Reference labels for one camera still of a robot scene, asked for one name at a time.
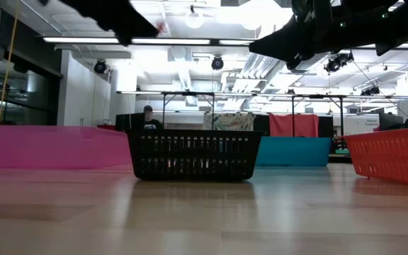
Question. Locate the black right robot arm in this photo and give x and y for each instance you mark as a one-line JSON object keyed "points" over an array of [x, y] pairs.
{"points": [[406, 17]]}

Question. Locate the white sign board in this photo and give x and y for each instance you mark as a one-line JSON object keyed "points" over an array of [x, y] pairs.
{"points": [[363, 124]]}

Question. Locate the black ceiling spotlight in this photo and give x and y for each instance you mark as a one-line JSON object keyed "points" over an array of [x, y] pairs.
{"points": [[336, 63], [370, 91], [99, 66], [217, 63]]}

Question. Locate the person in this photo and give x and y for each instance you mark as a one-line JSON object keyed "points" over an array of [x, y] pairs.
{"points": [[150, 122]]}

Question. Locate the black monitor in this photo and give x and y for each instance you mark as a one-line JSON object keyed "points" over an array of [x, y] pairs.
{"points": [[129, 122]]}

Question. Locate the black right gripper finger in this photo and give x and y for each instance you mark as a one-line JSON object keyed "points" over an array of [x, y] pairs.
{"points": [[282, 40], [296, 62]]}

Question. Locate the blue plastic bin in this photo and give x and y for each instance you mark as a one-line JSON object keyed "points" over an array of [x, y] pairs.
{"points": [[292, 152]]}

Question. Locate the orange cloth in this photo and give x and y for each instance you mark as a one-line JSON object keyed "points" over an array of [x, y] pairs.
{"points": [[296, 125]]}

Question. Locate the pink plastic bin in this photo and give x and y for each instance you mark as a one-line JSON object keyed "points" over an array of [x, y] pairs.
{"points": [[55, 147]]}

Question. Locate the black slotted plastic basket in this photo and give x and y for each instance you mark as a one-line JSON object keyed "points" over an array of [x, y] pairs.
{"points": [[193, 170]]}

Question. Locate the orange slotted plastic basket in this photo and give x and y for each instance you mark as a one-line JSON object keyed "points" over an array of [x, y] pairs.
{"points": [[395, 156]]}

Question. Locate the pale patterned cloth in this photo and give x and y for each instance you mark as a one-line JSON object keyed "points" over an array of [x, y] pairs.
{"points": [[230, 122]]}

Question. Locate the neighbouring black metal frame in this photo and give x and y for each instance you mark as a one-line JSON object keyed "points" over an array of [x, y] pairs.
{"points": [[317, 96], [190, 93]]}

